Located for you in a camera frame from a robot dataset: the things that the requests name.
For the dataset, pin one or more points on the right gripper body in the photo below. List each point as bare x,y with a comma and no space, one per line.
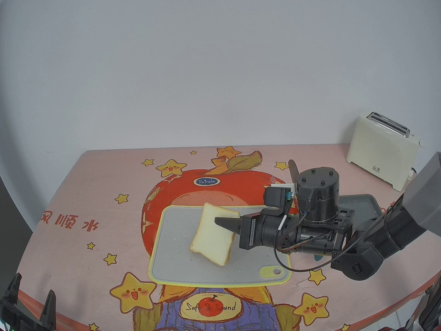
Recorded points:
267,231

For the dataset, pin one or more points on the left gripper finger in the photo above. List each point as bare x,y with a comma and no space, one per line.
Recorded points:
14,290
49,310

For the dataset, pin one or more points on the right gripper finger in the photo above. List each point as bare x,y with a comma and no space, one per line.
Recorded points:
231,224

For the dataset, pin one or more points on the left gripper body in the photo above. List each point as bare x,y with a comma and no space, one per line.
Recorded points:
17,319

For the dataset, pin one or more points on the slice of bread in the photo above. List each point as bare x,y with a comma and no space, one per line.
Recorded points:
213,234

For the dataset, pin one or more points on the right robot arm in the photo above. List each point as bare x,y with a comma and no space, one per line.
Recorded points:
372,250

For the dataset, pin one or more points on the cream toaster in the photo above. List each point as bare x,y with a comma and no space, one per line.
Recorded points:
379,150

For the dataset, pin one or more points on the cutting board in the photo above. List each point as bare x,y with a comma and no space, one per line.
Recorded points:
179,264

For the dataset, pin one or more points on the dark grey tray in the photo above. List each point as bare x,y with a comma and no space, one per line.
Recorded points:
361,205

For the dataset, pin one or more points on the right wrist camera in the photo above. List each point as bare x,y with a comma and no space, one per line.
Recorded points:
274,198

